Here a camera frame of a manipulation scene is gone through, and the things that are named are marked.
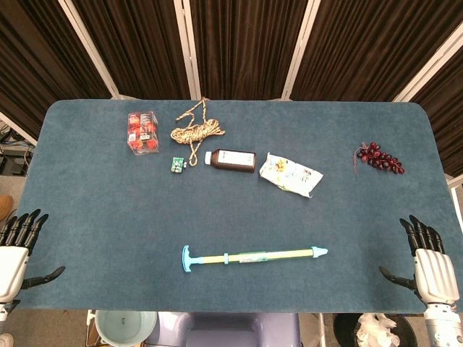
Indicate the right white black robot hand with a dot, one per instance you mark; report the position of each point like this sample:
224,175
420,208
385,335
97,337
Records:
434,274

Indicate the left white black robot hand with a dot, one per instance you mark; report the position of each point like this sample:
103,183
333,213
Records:
12,267

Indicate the yellow blue water pump toy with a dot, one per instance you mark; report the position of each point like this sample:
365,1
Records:
285,253

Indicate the lavender robot base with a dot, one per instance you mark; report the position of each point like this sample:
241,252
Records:
231,329

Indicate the brown shoe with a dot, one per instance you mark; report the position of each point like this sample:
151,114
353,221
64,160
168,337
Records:
5,206

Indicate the white shoe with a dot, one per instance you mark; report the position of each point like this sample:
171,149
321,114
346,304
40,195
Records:
5,341

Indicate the white plastic bag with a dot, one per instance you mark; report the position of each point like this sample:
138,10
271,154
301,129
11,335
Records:
376,330

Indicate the black waste bin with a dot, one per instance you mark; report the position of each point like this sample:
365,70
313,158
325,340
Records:
345,330

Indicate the blue felt table cover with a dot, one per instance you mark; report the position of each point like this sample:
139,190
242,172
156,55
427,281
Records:
108,217

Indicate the dark red grape bunch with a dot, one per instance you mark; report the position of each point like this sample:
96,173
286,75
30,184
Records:
381,160

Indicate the white metal table leg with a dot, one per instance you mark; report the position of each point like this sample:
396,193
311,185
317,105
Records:
320,329

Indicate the pale blue bowl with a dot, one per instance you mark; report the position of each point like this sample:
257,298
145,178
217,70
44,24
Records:
124,327

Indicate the dark brown curtain panel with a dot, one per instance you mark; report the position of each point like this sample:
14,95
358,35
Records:
446,119
246,47
361,47
40,61
141,47

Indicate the white crumpled snack bag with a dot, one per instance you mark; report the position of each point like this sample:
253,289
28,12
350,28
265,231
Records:
289,175

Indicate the clear box of red fruit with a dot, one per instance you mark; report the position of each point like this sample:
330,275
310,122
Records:
143,132

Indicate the small green circuit board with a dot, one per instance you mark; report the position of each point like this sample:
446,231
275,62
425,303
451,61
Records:
177,165

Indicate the brown bottle white cap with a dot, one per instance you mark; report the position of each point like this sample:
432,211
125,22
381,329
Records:
233,160

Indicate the white partition frame post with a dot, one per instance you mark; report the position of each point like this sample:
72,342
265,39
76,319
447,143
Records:
430,65
90,48
302,47
188,47
18,128

